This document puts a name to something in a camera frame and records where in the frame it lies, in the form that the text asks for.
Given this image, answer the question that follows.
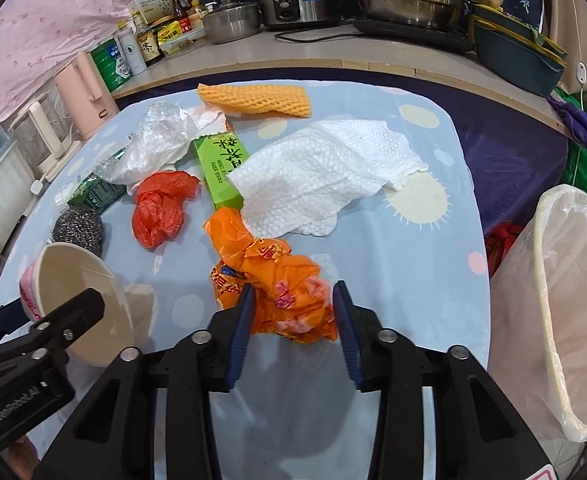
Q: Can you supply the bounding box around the white cable with switch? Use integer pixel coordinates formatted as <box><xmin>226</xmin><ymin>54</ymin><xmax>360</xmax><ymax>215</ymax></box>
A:
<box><xmin>571</xmin><ymin>10</ymin><xmax>587</xmax><ymax>196</ymax></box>

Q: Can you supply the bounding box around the pink electric kettle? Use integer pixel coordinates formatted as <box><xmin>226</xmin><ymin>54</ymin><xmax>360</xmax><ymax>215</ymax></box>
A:
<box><xmin>55</xmin><ymin>52</ymin><xmax>120</xmax><ymax>139</ymax></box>

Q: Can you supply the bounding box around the black induction cooker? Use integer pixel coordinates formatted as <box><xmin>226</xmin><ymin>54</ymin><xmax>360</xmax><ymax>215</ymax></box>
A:
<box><xmin>353</xmin><ymin>19</ymin><xmax>477</xmax><ymax>54</ymax></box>

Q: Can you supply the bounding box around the light blue printed tablecloth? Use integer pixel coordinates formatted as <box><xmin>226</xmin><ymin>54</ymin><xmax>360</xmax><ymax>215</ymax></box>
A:
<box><xmin>0</xmin><ymin>82</ymin><xmax>492</xmax><ymax>480</ymax></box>

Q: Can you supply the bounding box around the black power cable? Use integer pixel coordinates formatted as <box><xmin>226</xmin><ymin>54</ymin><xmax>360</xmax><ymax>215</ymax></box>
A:
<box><xmin>274</xmin><ymin>24</ymin><xmax>359</xmax><ymax>44</ymax></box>

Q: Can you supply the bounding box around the yellow oil bottle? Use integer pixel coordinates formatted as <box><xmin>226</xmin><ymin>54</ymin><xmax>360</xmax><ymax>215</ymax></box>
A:
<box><xmin>188</xmin><ymin>0</ymin><xmax>209</xmax><ymax>31</ymax></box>

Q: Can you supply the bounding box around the dark soy sauce bottle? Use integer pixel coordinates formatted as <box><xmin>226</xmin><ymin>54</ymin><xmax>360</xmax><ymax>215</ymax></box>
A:
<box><xmin>132</xmin><ymin>12</ymin><xmax>164</xmax><ymax>66</ymax></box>

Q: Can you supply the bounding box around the green cloth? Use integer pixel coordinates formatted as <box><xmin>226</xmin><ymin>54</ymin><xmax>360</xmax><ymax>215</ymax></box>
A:
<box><xmin>553</xmin><ymin>87</ymin><xmax>587</xmax><ymax>206</ymax></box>

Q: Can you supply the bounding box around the green tissue pack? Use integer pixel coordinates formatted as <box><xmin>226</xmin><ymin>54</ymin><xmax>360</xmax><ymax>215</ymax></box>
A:
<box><xmin>90</xmin><ymin>39</ymin><xmax>133</xmax><ymax>94</ymax></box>

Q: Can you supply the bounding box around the green drink carton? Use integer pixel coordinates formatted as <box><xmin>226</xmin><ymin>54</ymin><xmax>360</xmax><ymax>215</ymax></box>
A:
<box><xmin>56</xmin><ymin>147</ymin><xmax>129</xmax><ymax>213</ymax></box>

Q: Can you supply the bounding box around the orange foam fruit net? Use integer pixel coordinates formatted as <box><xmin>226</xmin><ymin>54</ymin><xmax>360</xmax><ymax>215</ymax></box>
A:
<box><xmin>197</xmin><ymin>82</ymin><xmax>312</xmax><ymax>120</ymax></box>

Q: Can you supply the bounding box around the white bottle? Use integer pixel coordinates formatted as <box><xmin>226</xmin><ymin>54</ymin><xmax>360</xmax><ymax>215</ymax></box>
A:
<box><xmin>115</xmin><ymin>22</ymin><xmax>148</xmax><ymax>77</ymax></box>

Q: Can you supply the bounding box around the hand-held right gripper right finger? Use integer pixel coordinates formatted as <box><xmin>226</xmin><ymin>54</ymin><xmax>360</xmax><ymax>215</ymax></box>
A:
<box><xmin>332</xmin><ymin>280</ymin><xmax>547</xmax><ymax>480</ymax></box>

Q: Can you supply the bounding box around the white paper towel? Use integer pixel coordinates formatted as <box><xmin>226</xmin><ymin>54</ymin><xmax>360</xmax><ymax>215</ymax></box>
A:
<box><xmin>228</xmin><ymin>120</ymin><xmax>429</xmax><ymax>238</ymax></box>

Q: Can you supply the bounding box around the white plastic bin bag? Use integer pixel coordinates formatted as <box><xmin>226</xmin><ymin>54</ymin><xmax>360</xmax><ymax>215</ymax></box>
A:
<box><xmin>488</xmin><ymin>184</ymin><xmax>587</xmax><ymax>443</ymax></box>

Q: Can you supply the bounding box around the clear food container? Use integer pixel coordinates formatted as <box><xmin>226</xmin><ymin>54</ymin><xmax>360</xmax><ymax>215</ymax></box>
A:
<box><xmin>161</xmin><ymin>29</ymin><xmax>207</xmax><ymax>56</ymax></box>

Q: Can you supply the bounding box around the white paper cup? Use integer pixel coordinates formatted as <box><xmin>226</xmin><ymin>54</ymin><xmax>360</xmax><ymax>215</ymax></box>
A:
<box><xmin>20</xmin><ymin>242</ymin><xmax>135</xmax><ymax>367</ymax></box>

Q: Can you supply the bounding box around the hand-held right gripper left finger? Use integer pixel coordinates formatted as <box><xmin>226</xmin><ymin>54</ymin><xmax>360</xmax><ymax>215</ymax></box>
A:
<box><xmin>34</xmin><ymin>284</ymin><xmax>259</xmax><ymax>480</ymax></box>

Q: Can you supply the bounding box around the cream cardboard box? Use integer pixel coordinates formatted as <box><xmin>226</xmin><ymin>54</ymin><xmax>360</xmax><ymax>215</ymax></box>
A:
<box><xmin>126</xmin><ymin>0</ymin><xmax>175</xmax><ymax>24</ymax></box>

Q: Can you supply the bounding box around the beige curtain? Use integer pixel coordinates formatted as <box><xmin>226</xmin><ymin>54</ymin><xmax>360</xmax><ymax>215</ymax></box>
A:
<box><xmin>521</xmin><ymin>0</ymin><xmax>587</xmax><ymax>126</ymax></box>

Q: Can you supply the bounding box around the small white paper napkin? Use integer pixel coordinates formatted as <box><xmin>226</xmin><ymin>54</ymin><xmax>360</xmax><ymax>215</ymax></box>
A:
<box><xmin>186</xmin><ymin>107</ymin><xmax>232</xmax><ymax>137</ymax></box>

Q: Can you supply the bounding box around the yellow seasoning packet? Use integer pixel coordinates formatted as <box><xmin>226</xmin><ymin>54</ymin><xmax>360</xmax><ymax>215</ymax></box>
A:
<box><xmin>156</xmin><ymin>20</ymin><xmax>192</xmax><ymax>44</ymax></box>

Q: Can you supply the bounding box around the clear plastic bag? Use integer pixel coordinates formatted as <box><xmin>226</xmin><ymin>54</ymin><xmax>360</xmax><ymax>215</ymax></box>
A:
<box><xmin>104</xmin><ymin>102</ymin><xmax>199</xmax><ymax>186</ymax></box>

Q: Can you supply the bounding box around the small steel pot with lid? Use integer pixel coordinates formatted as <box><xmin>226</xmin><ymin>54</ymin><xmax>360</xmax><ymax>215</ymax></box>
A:
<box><xmin>202</xmin><ymin>0</ymin><xmax>262</xmax><ymax>45</ymax></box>

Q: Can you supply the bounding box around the red plastic bag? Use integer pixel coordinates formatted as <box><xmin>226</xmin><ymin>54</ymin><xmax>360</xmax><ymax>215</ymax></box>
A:
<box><xmin>132</xmin><ymin>170</ymin><xmax>202</xmax><ymax>250</ymax></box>

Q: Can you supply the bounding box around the steel wool scrubber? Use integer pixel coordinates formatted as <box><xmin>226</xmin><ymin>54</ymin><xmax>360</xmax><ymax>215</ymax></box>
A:
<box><xmin>52</xmin><ymin>208</ymin><xmax>107</xmax><ymax>261</ymax></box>

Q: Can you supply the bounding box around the dark basin with yellow rim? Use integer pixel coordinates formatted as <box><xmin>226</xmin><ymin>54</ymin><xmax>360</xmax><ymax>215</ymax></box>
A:
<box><xmin>473</xmin><ymin>22</ymin><xmax>568</xmax><ymax>99</ymax></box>
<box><xmin>472</xmin><ymin>3</ymin><xmax>569</xmax><ymax>59</ymax></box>

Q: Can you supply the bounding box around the dark glass bottle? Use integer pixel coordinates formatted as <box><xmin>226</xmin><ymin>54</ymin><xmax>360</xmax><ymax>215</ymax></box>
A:
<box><xmin>168</xmin><ymin>0</ymin><xmax>187</xmax><ymax>31</ymax></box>

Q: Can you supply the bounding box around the orange snack wrapper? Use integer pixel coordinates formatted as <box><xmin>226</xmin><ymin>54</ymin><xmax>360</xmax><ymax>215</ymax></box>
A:
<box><xmin>202</xmin><ymin>208</ymin><xmax>340</xmax><ymax>345</ymax></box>

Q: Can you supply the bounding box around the green cardboard box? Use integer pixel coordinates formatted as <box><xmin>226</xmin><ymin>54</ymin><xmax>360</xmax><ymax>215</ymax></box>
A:
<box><xmin>192</xmin><ymin>132</ymin><xmax>247</xmax><ymax>212</ymax></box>

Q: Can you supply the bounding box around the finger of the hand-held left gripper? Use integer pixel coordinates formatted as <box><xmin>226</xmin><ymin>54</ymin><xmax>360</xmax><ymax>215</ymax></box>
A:
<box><xmin>0</xmin><ymin>302</ymin><xmax>28</xmax><ymax>347</ymax></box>
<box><xmin>0</xmin><ymin>288</ymin><xmax>106</xmax><ymax>377</ymax></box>

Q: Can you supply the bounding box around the white electric kettle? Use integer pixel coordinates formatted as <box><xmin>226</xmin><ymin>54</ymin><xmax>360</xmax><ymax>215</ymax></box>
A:
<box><xmin>8</xmin><ymin>95</ymin><xmax>82</xmax><ymax>184</ymax></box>

